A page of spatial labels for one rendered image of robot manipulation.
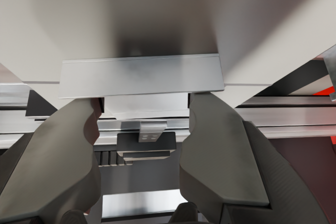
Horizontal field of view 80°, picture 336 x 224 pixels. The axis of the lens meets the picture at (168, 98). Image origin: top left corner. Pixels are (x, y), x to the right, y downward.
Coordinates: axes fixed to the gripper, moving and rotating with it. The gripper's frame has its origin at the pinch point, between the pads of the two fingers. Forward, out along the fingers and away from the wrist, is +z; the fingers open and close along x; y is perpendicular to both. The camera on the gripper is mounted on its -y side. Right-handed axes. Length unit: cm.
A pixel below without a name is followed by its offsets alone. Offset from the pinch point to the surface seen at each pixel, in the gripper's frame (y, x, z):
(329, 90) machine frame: 39, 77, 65
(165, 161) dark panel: 50, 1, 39
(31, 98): 4.6, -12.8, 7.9
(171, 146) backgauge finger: 23.5, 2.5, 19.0
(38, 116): 6.0, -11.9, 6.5
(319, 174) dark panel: 61, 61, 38
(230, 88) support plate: 1.8, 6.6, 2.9
